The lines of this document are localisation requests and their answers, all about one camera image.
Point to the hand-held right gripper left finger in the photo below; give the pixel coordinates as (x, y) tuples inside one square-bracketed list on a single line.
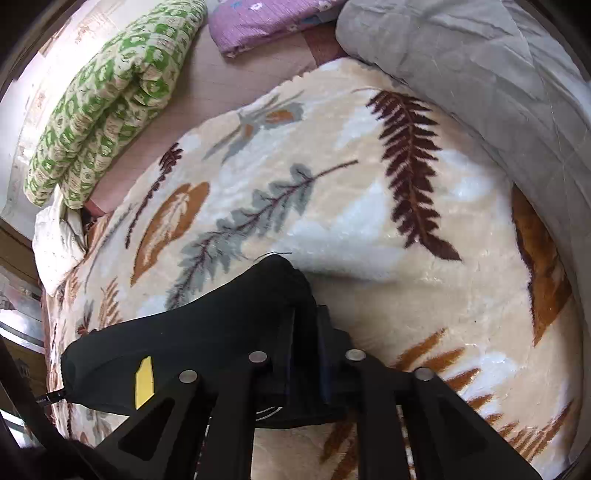
[(284, 364)]

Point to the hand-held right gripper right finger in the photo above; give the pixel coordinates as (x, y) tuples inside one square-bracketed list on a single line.
[(325, 369)]

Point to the black pants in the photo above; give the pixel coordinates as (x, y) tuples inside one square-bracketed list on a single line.
[(207, 323)]

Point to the leaf print fleece blanket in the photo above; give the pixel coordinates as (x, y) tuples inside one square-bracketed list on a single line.
[(323, 207)]

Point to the white crumpled cloth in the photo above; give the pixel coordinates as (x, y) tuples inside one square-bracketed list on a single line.
[(55, 240)]

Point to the wooden cabinet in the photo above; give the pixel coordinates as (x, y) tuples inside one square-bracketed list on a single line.
[(18, 295)]

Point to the pink bed sheet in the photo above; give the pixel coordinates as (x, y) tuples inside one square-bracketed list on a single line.
[(207, 83)]

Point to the green patterned quilt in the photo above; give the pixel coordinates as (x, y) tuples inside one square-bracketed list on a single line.
[(115, 92)]

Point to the grey quilted blanket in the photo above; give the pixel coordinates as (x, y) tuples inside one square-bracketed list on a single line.
[(485, 69)]

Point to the purple floral pillow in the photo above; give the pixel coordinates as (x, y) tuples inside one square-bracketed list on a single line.
[(258, 23)]

